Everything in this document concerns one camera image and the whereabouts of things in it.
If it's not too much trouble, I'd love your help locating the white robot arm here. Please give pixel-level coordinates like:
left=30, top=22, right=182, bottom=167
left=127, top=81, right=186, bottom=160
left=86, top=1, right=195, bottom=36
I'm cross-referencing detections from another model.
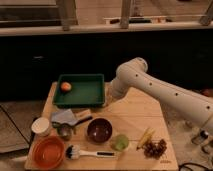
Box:
left=109, top=57, right=213, bottom=135

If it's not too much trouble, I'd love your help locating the purple bowl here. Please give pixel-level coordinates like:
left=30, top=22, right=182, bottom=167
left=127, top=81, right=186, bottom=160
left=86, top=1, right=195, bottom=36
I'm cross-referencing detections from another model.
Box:
left=86, top=118, right=113, bottom=144

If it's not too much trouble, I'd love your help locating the orange bowl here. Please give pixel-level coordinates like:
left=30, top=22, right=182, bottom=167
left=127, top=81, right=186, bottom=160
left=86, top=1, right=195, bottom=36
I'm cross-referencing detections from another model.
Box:
left=32, top=136, right=65, bottom=170

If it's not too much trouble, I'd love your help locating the green plastic tray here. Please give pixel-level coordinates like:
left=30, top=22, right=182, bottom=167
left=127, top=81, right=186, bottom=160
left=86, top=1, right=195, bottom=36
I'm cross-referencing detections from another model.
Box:
left=53, top=74, right=105, bottom=108

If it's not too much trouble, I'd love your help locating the orange fruit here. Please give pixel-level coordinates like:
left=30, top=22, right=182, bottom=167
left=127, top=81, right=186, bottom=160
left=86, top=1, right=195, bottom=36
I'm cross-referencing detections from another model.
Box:
left=60, top=82, right=72, bottom=92

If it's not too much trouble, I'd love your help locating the wooden table board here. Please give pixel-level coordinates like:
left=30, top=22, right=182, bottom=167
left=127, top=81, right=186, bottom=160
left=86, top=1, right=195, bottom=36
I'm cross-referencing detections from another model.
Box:
left=24, top=81, right=179, bottom=171

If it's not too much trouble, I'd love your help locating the grey blue cloth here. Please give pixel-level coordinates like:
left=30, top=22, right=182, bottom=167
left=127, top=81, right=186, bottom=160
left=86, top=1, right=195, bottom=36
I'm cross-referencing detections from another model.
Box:
left=51, top=109, right=77, bottom=126

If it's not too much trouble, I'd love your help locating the metal measuring cup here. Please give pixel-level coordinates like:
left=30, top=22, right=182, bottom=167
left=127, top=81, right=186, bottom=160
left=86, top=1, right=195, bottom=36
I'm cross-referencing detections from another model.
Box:
left=52, top=116, right=92, bottom=141

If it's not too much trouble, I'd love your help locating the yellow banana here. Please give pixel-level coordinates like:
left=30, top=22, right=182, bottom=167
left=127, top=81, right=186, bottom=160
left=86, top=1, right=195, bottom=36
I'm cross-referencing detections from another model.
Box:
left=136, top=128, right=155, bottom=149

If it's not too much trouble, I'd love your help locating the white dish brush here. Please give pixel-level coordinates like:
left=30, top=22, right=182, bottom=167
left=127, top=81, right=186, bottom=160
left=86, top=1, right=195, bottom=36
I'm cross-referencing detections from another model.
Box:
left=65, top=145, right=115, bottom=159

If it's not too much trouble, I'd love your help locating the white cup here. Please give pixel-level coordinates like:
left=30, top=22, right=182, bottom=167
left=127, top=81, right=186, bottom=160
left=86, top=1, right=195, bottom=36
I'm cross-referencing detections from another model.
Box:
left=31, top=117, right=51, bottom=136

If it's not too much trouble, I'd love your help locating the bunch of dark grapes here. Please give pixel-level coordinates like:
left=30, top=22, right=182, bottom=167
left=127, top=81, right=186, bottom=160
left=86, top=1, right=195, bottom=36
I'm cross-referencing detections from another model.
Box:
left=143, top=139, right=167, bottom=159

